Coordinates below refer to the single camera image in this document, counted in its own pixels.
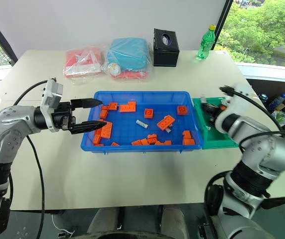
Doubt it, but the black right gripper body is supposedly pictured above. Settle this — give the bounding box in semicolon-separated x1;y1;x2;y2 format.
210;103;225;122

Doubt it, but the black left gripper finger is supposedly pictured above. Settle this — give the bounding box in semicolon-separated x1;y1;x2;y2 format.
70;120;108;135
70;98;104;110

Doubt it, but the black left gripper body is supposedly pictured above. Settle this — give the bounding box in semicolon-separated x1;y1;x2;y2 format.
51;101;77;132

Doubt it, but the green plastic bin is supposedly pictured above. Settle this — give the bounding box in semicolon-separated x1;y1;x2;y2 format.
192;97;240;150

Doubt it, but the blue plastic bin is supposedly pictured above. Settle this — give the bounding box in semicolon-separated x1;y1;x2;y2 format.
80;90;204;153

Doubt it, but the long orange building brick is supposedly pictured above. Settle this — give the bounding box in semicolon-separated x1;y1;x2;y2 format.
157;115;176;131
119;101;137;113
100;121;114;139

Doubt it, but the bagged red cloth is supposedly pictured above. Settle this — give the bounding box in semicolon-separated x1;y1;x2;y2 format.
63;45;103;84

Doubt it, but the green plastic bottle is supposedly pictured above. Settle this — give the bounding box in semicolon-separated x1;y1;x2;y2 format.
197;24;217;60

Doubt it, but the blue capped plastic bottle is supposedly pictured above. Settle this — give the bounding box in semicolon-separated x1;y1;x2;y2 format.
269;93;285;111

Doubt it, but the clear plastic bag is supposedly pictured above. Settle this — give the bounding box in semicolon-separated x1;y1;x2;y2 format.
271;110;285;125

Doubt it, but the bagged teal cloth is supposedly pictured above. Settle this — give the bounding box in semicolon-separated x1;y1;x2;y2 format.
102;37;153;82

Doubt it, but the black tissue box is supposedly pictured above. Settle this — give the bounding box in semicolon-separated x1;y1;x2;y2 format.
153;27;180;68

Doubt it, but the grey rounded robot leg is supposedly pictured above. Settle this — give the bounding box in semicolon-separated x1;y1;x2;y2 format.
87;206;124;235
161;205;190;239

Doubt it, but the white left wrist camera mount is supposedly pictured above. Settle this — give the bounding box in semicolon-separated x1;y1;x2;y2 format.
39;79;64;133

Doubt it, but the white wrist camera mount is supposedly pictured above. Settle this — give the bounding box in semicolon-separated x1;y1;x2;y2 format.
214;83;255;136
39;79;64;133

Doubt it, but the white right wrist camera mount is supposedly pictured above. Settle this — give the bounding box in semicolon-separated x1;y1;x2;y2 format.
214;83;255;136

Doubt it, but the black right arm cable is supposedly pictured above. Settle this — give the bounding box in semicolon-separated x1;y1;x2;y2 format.
219;85;285;152

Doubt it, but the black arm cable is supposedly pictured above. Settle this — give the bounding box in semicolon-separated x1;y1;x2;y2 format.
13;80;46;236
219;85;285;152

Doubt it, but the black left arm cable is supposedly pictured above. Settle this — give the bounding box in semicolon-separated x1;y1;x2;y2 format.
13;80;46;236

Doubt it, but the black window frame bar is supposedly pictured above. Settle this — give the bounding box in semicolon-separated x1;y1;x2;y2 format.
0;6;19;67
214;0;234;48

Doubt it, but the white floor cable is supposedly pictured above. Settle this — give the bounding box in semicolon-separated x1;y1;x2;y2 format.
51;213;75;237

